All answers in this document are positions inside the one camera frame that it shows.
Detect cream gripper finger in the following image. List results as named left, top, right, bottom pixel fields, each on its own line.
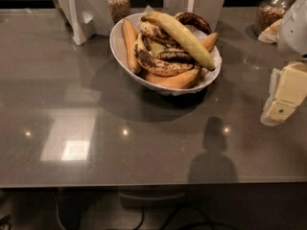
left=260, top=68, right=295, bottom=127

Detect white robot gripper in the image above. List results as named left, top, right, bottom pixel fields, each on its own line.
left=257, top=0, right=307, bottom=106

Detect long yellow banana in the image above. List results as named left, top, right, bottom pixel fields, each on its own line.
left=156, top=13, right=215, bottom=71

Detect orange banana right side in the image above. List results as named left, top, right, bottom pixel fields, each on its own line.
left=201, top=33, right=219, bottom=52

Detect orange banana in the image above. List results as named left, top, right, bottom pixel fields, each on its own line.
left=122, top=18, right=141, bottom=74
left=201, top=33, right=219, bottom=52

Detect orange banana bowl front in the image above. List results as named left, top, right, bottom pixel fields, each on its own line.
left=145, top=66, right=201, bottom=89

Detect blackened banana centre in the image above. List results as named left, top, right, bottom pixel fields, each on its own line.
left=156, top=51, right=193, bottom=62

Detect dark brown banana top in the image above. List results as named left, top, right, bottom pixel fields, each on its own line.
left=175, top=11, right=212, bottom=35

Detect large spotted brown banana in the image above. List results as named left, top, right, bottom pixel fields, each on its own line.
left=133, top=33, right=195, bottom=77

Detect spotted banana upper middle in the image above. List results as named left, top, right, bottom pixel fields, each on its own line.
left=140, top=21, right=177, bottom=44

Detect orange banana left side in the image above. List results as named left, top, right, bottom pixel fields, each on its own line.
left=122, top=18, right=141, bottom=74

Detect white ceramic bowl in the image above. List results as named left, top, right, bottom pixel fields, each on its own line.
left=108, top=11, right=223, bottom=97

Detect glass jar of grains right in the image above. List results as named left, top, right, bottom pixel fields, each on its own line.
left=254, top=0, right=295, bottom=35

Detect glass jar of grains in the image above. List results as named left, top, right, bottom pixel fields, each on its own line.
left=254, top=0, right=295, bottom=35
left=107, top=0, right=130, bottom=23

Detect glass jar of grains left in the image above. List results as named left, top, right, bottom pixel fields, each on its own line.
left=107, top=0, right=130, bottom=23

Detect black cable under table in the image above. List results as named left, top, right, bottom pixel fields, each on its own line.
left=130, top=204, right=244, bottom=230

